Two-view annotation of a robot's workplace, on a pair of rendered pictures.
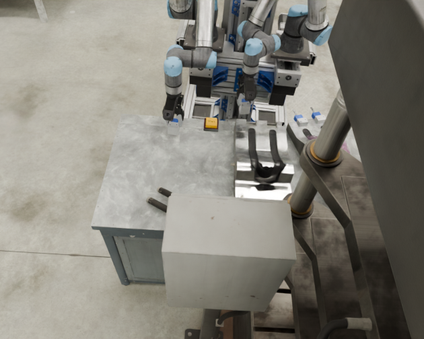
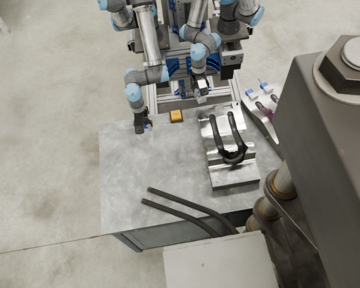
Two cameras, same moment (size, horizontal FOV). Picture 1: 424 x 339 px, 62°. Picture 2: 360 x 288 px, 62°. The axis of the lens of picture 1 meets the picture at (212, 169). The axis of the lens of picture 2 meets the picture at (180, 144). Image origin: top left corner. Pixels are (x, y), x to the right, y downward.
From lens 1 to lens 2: 36 cm
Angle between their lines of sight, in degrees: 9
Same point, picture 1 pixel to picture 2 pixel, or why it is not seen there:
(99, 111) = (78, 107)
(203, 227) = (197, 276)
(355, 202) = not seen: hidden behind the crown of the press
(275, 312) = not seen: hidden behind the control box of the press
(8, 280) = (48, 269)
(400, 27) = (345, 196)
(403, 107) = not seen: outside the picture
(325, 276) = (302, 271)
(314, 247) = (288, 246)
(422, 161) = not seen: outside the picture
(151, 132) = (128, 136)
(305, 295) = (287, 269)
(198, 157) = (172, 150)
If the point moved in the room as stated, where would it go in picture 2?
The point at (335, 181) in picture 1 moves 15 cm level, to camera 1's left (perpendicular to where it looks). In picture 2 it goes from (298, 213) to (244, 220)
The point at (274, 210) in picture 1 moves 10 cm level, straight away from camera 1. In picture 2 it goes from (251, 244) to (255, 210)
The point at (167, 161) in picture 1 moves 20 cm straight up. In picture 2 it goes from (148, 160) to (142, 144)
